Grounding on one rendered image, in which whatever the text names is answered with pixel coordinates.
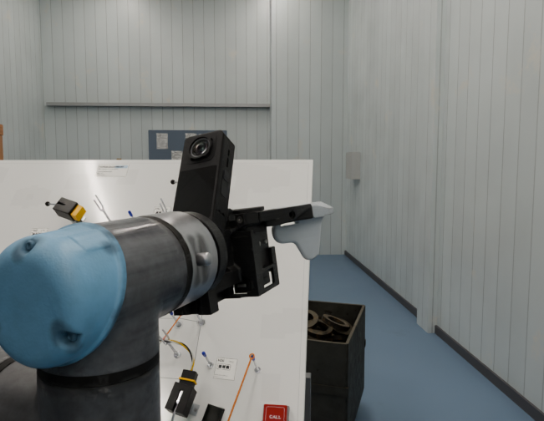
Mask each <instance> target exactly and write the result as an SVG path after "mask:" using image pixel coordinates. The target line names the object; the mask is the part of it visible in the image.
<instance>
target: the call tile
mask: <svg viewBox="0 0 544 421"><path fill-rule="evenodd" d="M263 421H287V405H277V404H264V410H263Z"/></svg>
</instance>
